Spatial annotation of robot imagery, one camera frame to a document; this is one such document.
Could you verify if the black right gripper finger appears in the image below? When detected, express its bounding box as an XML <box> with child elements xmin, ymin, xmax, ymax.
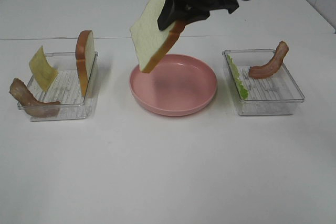
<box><xmin>181</xmin><ymin>8</ymin><xmax>210</xmax><ymax>24</ymax></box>
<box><xmin>157</xmin><ymin>0</ymin><xmax>181</xmax><ymax>31</ymax></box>

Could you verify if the bread slice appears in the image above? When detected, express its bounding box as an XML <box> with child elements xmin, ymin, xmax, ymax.
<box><xmin>130</xmin><ymin>0</ymin><xmax>186</xmax><ymax>73</ymax></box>
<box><xmin>75</xmin><ymin>30</ymin><xmax>95</xmax><ymax>97</ymax></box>

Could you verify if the green lettuce leaf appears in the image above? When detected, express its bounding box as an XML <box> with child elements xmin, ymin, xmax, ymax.
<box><xmin>226</xmin><ymin>55</ymin><xmax>248</xmax><ymax>100</ymax></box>

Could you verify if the bacon strip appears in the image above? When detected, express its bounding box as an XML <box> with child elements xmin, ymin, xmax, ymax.
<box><xmin>9</xmin><ymin>78</ymin><xmax>60</xmax><ymax>118</ymax></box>
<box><xmin>248</xmin><ymin>41</ymin><xmax>289</xmax><ymax>79</ymax></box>

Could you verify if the pink round plate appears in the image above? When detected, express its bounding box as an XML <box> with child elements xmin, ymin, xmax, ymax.
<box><xmin>129</xmin><ymin>54</ymin><xmax>217</xmax><ymax>116</ymax></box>

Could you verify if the right clear plastic tray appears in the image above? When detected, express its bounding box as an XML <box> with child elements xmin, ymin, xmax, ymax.
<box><xmin>222</xmin><ymin>49</ymin><xmax>305</xmax><ymax>116</ymax></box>

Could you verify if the clear plastic tray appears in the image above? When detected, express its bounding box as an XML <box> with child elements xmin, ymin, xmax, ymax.
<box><xmin>17</xmin><ymin>52</ymin><xmax>99</xmax><ymax>122</ymax></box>
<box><xmin>222</xmin><ymin>49</ymin><xmax>305</xmax><ymax>116</ymax></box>

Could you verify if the left clear plastic tray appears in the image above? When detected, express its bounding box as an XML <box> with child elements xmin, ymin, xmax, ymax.
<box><xmin>17</xmin><ymin>52</ymin><xmax>99</xmax><ymax>122</ymax></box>

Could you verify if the yellow cheese slice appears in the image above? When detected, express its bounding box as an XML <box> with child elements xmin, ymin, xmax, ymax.
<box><xmin>29</xmin><ymin>46</ymin><xmax>58</xmax><ymax>92</ymax></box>

